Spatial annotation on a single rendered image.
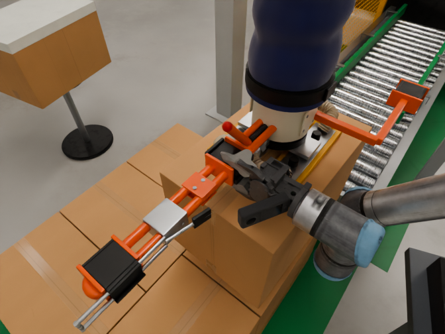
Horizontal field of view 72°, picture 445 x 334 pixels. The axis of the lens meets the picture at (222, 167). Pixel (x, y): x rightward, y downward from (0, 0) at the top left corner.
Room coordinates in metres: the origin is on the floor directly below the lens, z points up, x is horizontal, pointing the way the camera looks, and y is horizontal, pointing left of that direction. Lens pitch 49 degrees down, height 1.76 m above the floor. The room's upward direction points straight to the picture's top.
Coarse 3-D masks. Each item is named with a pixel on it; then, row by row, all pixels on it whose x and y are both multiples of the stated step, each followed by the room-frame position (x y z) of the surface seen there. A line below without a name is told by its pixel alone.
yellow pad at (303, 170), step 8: (312, 128) 0.75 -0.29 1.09; (320, 128) 0.75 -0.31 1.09; (312, 136) 0.69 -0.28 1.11; (320, 136) 0.69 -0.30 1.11; (328, 136) 0.71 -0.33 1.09; (336, 136) 0.72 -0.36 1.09; (328, 144) 0.68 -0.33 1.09; (288, 152) 0.64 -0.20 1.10; (320, 152) 0.64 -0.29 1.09; (280, 160) 0.61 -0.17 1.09; (288, 160) 0.60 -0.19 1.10; (296, 160) 0.58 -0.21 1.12; (304, 160) 0.61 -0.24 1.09; (312, 160) 0.61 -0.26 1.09; (296, 168) 0.57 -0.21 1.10; (304, 168) 0.57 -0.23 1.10; (312, 168) 0.58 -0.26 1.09; (296, 176) 0.54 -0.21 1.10; (304, 176) 0.55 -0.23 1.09
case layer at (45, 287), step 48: (192, 144) 1.23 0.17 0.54; (96, 192) 0.90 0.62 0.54; (144, 192) 0.90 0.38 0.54; (48, 240) 0.64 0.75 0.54; (96, 240) 0.64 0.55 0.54; (144, 240) 0.64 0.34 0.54; (0, 288) 0.43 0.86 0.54; (48, 288) 0.43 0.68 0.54; (144, 288) 0.43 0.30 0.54; (192, 288) 0.43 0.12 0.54
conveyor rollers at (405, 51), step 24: (408, 24) 2.76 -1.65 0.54; (384, 48) 2.35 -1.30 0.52; (408, 48) 2.32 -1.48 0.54; (432, 48) 2.30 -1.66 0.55; (360, 72) 2.00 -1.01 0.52; (384, 72) 1.99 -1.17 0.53; (408, 72) 1.98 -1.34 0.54; (432, 72) 1.96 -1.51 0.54; (336, 96) 1.67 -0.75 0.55; (360, 96) 1.73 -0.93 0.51; (384, 96) 1.71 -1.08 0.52; (360, 120) 1.45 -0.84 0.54; (384, 120) 1.45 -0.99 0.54; (408, 120) 1.45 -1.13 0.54; (360, 168) 1.07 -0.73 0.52
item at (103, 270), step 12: (120, 240) 0.28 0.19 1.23; (96, 252) 0.25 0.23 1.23; (108, 252) 0.25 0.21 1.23; (120, 252) 0.25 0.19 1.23; (132, 252) 0.25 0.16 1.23; (84, 264) 0.23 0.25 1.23; (96, 264) 0.23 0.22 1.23; (108, 264) 0.23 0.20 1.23; (120, 264) 0.23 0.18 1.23; (84, 276) 0.22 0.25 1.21; (96, 276) 0.21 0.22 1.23; (108, 276) 0.21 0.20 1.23; (96, 288) 0.19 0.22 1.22
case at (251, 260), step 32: (192, 160) 0.62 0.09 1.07; (320, 160) 0.63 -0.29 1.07; (352, 160) 0.71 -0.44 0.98; (224, 192) 0.51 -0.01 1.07; (224, 224) 0.42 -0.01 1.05; (256, 224) 0.41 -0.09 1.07; (288, 224) 0.41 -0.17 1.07; (224, 256) 0.42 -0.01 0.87; (256, 256) 0.35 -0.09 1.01; (288, 256) 0.43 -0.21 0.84; (256, 288) 0.33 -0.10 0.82
